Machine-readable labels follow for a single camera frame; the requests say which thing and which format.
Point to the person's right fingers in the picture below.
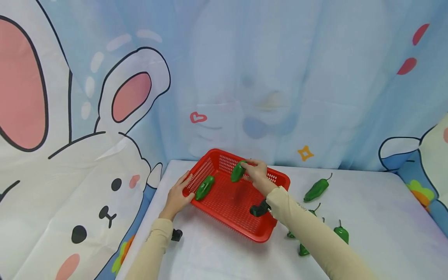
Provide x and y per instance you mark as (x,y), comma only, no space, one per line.
(252,166)

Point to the person's left hand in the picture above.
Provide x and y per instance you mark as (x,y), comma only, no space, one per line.
(175,200)

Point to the person's right hand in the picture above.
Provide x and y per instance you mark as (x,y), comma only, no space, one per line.
(260,177)

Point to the person's right forearm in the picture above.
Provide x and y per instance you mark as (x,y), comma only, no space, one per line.
(315,237)

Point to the red plastic mesh basket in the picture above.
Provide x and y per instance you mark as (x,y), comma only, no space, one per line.
(231,202)

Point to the person's left index finger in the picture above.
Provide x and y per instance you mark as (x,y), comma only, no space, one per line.
(185,178)

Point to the person's left thumb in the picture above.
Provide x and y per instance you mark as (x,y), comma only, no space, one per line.
(189,197)

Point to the black wrist band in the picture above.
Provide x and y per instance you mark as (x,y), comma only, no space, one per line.
(259,210)
(176,235)

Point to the green pepper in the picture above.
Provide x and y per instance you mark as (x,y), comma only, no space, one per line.
(291,235)
(342,233)
(313,212)
(204,188)
(303,251)
(316,190)
(237,173)

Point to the person's left forearm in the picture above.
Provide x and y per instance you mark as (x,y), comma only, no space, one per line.
(150,251)

